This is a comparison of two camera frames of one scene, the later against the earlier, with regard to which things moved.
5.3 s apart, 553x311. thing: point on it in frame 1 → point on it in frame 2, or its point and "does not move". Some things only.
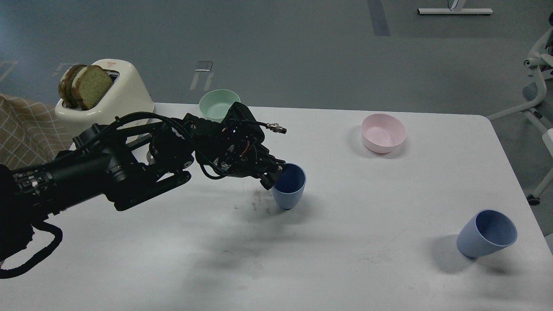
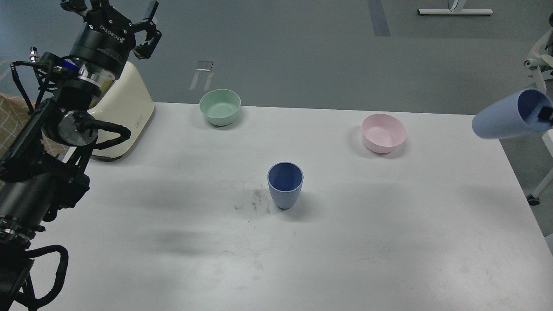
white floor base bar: [455, 11] does not move
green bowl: [216, 103] does not move
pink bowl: [380, 133] does not move
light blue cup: [487, 231] → [516, 115]
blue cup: [289, 187] does not move
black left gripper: [233, 146] → [105, 39]
